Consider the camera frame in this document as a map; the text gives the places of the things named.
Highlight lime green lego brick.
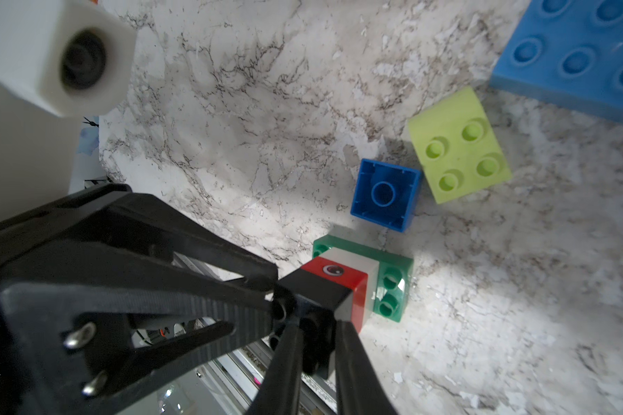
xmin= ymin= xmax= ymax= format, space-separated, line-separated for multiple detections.
xmin=407 ymin=86 xmax=512 ymax=204

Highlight cream lego brick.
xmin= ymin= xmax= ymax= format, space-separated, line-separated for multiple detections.
xmin=320 ymin=247 xmax=380 ymax=323

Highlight green lego base brick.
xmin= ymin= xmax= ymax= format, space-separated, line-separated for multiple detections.
xmin=313 ymin=235 xmax=414 ymax=323

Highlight dark blue lego brick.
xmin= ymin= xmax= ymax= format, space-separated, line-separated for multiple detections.
xmin=351 ymin=159 xmax=422 ymax=233

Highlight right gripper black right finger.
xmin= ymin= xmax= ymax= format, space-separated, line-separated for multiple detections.
xmin=335 ymin=321 xmax=397 ymax=415

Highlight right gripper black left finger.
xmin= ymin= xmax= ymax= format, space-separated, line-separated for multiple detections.
xmin=246 ymin=319 xmax=305 ymax=415

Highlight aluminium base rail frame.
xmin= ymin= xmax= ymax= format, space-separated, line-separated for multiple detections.
xmin=155 ymin=339 xmax=338 ymax=415

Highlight black lego brick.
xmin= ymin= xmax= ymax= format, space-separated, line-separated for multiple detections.
xmin=268 ymin=268 xmax=338 ymax=380

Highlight light blue lego brick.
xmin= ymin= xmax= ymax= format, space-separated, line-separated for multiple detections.
xmin=490 ymin=0 xmax=623 ymax=124

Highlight red lego brick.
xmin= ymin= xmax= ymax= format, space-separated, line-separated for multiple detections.
xmin=301 ymin=256 xmax=368 ymax=333

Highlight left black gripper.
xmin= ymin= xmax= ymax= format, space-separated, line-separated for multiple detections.
xmin=0 ymin=185 xmax=278 ymax=414

